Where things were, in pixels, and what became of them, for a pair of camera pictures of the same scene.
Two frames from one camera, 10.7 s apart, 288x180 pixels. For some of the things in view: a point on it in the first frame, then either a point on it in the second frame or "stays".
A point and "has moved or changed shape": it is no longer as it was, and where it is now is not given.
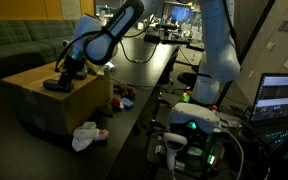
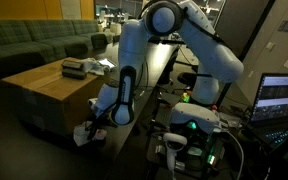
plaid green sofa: x=13 y=46 stays
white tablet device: x=110 y=64 stays
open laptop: x=277 y=107 stays
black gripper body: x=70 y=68 to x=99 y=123
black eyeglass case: x=53 y=85 has moved or changed shape
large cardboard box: x=88 y=104 stays
